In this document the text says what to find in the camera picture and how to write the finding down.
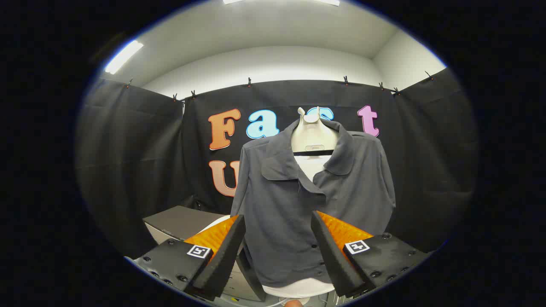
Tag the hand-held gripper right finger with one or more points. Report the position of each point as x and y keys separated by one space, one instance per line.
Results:
x=332 y=260

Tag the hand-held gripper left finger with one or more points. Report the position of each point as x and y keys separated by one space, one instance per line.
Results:
x=226 y=256

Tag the grey collared shirt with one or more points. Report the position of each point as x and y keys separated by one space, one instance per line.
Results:
x=281 y=204

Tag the grey drawer cabinet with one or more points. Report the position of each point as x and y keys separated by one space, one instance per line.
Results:
x=179 y=221

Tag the black backdrop cloth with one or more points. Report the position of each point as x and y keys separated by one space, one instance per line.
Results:
x=136 y=162

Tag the long ceiling light tube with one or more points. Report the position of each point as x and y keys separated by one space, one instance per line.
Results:
x=123 y=56

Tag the ceiling light panel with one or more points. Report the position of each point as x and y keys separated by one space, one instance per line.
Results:
x=328 y=2
x=232 y=1

